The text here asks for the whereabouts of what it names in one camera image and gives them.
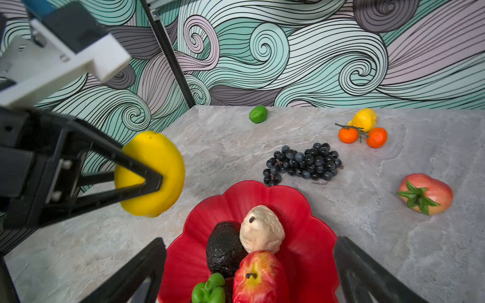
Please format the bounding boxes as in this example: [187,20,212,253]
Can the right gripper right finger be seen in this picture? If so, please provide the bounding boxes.
[333,236,425,302]

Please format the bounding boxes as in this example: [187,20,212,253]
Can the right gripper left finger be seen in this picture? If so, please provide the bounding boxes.
[82,237,167,303]

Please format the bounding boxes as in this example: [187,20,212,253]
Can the small yellow citrus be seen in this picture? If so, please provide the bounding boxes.
[347,109,378,133]

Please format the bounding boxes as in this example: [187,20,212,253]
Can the yellow lemon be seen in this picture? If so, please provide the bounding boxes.
[121,131,185,218]

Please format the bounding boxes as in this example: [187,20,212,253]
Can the red apple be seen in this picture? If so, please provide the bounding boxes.
[232,251,290,303]

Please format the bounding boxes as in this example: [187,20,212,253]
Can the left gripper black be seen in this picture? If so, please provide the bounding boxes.
[1,109,164,230]

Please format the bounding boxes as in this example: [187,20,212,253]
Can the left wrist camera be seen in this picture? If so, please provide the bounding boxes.
[1,1,131,109]

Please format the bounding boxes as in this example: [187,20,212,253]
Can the black grape bunch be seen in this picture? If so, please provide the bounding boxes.
[263,142,344,187]

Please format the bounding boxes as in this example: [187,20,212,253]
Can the dark avocado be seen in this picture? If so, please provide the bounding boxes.
[206,221,248,279]

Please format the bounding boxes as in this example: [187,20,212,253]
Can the red flower-shaped bowl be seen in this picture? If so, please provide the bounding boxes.
[158,181,340,302]

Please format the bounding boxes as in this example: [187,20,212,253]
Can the green lime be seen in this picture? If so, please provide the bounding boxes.
[249,106,269,124]

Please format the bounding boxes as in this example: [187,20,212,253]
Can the dark purple plum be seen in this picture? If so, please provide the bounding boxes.
[191,272,234,303]

